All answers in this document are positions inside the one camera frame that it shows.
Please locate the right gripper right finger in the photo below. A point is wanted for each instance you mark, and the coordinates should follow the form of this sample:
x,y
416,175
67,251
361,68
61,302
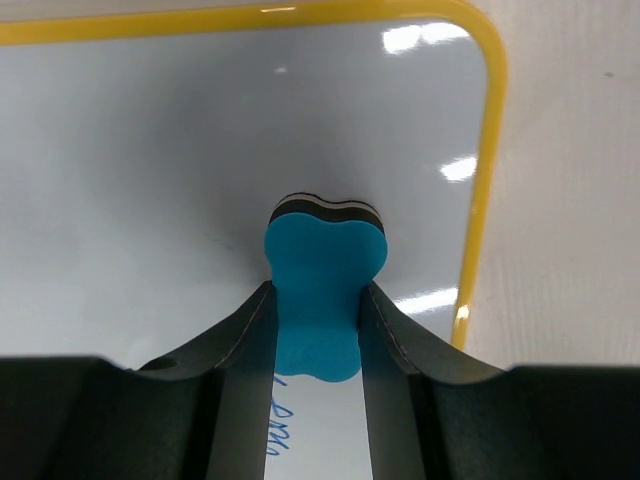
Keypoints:
x,y
434,412

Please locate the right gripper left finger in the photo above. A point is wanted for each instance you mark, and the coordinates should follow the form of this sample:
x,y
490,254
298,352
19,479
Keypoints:
x,y
200,411

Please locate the blue whiteboard eraser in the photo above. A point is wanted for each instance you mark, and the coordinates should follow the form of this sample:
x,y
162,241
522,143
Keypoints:
x,y
322,254

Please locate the yellow framed whiteboard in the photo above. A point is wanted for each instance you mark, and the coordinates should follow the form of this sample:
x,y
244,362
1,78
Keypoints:
x,y
142,156

